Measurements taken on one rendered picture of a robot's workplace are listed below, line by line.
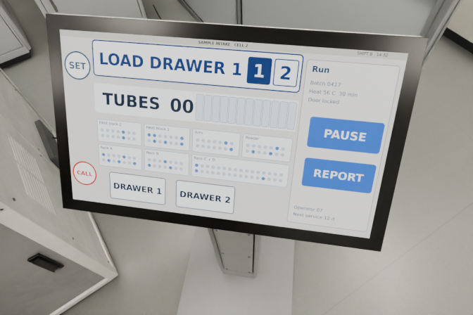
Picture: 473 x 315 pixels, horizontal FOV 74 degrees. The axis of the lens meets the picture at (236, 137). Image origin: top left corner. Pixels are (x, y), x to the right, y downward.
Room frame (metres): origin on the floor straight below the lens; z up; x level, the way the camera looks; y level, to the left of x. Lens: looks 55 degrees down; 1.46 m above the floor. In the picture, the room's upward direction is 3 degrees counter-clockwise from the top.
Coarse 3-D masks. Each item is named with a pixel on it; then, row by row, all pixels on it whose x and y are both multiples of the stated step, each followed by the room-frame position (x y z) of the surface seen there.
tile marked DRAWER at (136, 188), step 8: (112, 176) 0.24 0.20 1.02; (120, 176) 0.24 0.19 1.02; (128, 176) 0.24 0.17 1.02; (136, 176) 0.24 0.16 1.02; (144, 176) 0.24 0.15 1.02; (152, 176) 0.24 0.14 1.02; (112, 184) 0.24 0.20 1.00; (120, 184) 0.23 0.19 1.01; (128, 184) 0.23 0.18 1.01; (136, 184) 0.23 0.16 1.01; (144, 184) 0.23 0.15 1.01; (152, 184) 0.23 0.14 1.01; (160, 184) 0.23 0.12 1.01; (112, 192) 0.23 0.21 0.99; (120, 192) 0.23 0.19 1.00; (128, 192) 0.22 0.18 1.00; (136, 192) 0.22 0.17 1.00; (144, 192) 0.22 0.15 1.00; (152, 192) 0.22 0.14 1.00; (160, 192) 0.22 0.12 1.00; (128, 200) 0.22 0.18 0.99; (136, 200) 0.21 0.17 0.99; (144, 200) 0.21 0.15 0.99; (152, 200) 0.21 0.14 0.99; (160, 200) 0.21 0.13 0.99
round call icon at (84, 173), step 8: (72, 160) 0.27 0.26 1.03; (80, 160) 0.27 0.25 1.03; (72, 168) 0.26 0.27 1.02; (80, 168) 0.26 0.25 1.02; (88, 168) 0.26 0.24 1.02; (96, 168) 0.26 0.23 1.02; (72, 176) 0.25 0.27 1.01; (80, 176) 0.25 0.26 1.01; (88, 176) 0.25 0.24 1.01; (96, 176) 0.25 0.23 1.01; (80, 184) 0.24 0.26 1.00; (88, 184) 0.24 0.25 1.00; (96, 184) 0.24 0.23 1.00
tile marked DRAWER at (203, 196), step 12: (180, 180) 0.23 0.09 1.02; (180, 192) 0.21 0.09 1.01; (192, 192) 0.21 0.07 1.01; (204, 192) 0.21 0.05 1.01; (216, 192) 0.21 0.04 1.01; (228, 192) 0.21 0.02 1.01; (180, 204) 0.20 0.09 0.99; (192, 204) 0.20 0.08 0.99; (204, 204) 0.20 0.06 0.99; (216, 204) 0.20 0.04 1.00; (228, 204) 0.19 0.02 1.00
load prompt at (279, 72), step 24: (96, 48) 0.37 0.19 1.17; (120, 48) 0.37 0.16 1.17; (144, 48) 0.36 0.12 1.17; (168, 48) 0.36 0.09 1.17; (192, 48) 0.35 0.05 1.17; (216, 48) 0.35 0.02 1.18; (96, 72) 0.35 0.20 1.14; (120, 72) 0.34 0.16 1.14; (144, 72) 0.34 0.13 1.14; (168, 72) 0.33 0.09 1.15; (192, 72) 0.33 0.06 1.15; (216, 72) 0.32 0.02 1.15; (240, 72) 0.32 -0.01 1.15; (264, 72) 0.31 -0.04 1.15; (288, 72) 0.31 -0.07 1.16
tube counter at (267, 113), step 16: (176, 96) 0.31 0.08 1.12; (192, 96) 0.31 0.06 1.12; (208, 96) 0.30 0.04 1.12; (224, 96) 0.30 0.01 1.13; (240, 96) 0.30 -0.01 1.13; (176, 112) 0.30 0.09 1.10; (192, 112) 0.29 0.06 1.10; (208, 112) 0.29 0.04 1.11; (224, 112) 0.29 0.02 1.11; (240, 112) 0.28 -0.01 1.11; (256, 112) 0.28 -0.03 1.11; (272, 112) 0.28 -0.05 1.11; (288, 112) 0.27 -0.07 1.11; (272, 128) 0.26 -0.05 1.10; (288, 128) 0.26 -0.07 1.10
